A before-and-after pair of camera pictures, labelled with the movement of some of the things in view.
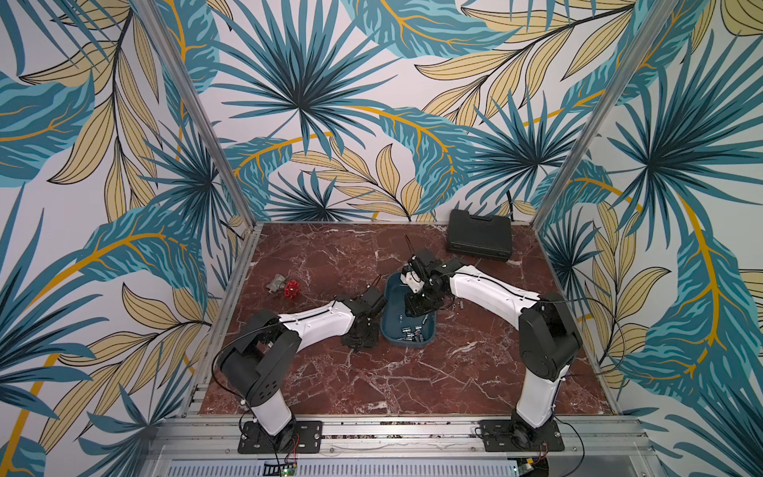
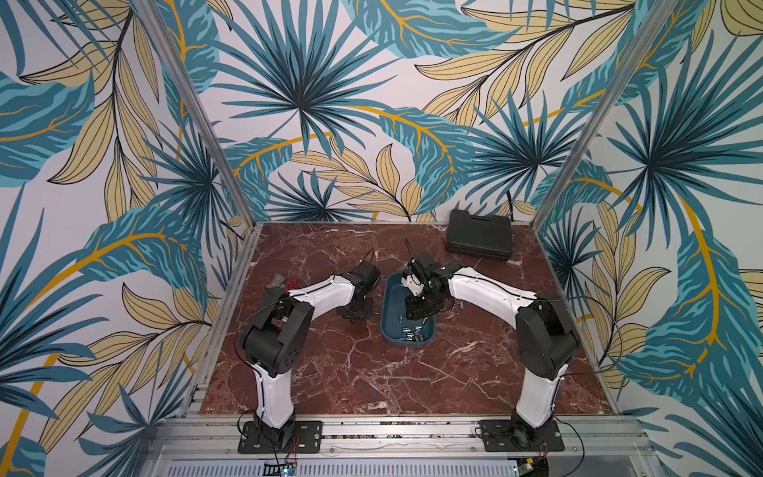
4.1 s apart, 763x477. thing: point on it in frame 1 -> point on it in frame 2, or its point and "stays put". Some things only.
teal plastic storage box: (398, 329) stays put
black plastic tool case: (485, 237) stays put
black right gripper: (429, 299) stays put
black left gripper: (371, 343) -> (367, 312)
